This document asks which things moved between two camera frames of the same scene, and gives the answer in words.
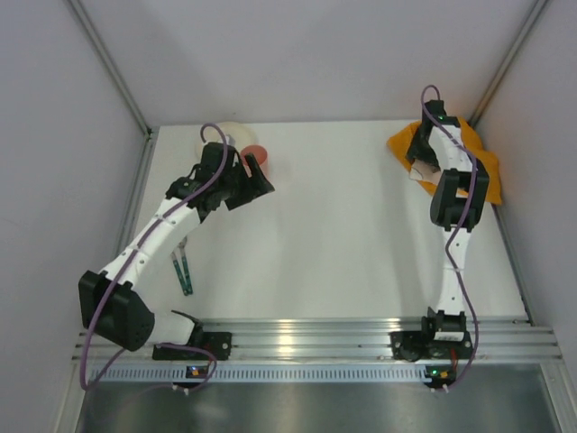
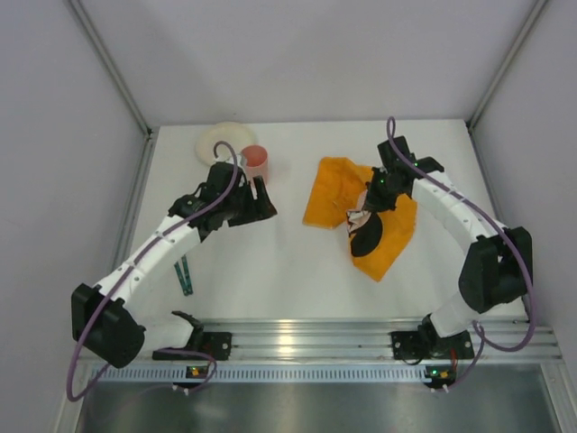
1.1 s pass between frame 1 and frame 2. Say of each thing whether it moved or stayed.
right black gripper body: moved
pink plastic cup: stayed
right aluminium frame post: stayed
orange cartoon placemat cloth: moved
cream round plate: stayed
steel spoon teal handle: stayed
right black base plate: stayed
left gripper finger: moved
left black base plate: stayed
